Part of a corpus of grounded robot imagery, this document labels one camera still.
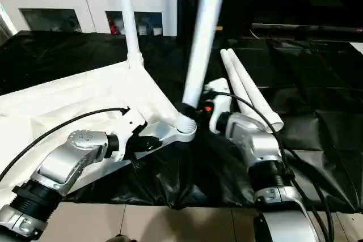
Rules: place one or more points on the small tan tag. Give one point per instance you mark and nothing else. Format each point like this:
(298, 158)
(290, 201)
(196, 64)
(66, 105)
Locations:
(218, 28)

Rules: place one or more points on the dark grey rounded object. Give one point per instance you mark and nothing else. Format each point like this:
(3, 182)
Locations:
(120, 239)

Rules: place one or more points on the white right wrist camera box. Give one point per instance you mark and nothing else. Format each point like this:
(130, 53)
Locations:
(220, 103)

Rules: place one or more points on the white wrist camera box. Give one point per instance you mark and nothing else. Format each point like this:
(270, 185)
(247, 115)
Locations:
(131, 128)
(220, 103)

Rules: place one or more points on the white plastic table leg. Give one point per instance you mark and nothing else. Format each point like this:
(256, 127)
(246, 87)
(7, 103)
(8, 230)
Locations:
(235, 77)
(129, 15)
(255, 92)
(204, 38)

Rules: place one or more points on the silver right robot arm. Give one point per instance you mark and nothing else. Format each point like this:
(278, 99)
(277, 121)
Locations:
(261, 151)

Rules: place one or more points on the dark grey curtain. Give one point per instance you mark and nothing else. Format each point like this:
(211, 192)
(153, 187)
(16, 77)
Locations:
(5, 26)

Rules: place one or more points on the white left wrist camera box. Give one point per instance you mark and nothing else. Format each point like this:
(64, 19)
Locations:
(131, 128)

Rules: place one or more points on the white plastic table top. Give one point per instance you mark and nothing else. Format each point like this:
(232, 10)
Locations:
(74, 100)

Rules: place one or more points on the white glass-door cabinet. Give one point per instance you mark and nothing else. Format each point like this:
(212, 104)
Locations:
(68, 4)

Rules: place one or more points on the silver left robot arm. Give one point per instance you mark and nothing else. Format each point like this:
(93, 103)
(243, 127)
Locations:
(62, 168)

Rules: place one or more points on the black plastic mat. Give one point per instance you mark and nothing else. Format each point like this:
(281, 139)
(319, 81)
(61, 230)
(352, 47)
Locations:
(317, 128)

